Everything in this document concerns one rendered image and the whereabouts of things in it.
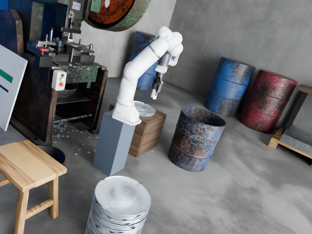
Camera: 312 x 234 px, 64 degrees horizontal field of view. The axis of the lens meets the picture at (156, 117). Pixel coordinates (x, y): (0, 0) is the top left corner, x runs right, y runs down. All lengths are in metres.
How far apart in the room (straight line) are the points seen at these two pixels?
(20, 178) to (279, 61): 4.18
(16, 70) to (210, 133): 1.63
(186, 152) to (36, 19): 1.64
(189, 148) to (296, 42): 3.02
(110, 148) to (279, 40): 3.60
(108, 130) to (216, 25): 3.67
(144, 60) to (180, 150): 0.94
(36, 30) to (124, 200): 1.58
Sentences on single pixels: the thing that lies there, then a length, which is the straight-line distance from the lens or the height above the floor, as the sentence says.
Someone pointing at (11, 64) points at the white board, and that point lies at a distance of 2.34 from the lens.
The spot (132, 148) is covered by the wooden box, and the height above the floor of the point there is 0.07.
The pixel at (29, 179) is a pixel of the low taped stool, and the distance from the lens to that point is 1.30.
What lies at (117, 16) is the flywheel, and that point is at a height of 1.07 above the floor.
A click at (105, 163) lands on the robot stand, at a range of 1.90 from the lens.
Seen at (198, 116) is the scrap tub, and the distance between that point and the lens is 2.48.
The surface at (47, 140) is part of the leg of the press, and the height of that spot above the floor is 0.05.
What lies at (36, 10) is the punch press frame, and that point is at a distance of 2.30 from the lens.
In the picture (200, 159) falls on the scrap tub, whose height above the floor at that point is 0.14.
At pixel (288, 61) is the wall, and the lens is 4.67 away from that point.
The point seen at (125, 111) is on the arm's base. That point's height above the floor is 0.52.
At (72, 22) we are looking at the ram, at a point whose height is 0.94.
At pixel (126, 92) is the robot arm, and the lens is 1.69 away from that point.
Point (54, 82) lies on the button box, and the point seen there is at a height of 0.55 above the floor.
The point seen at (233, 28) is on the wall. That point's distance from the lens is 4.92.
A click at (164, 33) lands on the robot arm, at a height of 1.07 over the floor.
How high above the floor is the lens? 1.14
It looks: 21 degrees down
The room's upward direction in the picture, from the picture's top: 17 degrees clockwise
